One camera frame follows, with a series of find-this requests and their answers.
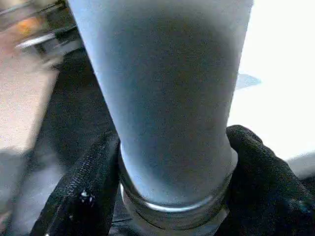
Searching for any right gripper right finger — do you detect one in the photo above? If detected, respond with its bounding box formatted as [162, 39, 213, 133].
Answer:
[213, 125, 315, 236]

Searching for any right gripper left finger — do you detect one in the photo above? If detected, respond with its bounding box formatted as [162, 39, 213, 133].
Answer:
[30, 130, 122, 236]

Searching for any white plastic table leg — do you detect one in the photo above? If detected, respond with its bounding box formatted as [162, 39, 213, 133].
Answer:
[66, 0, 254, 233]

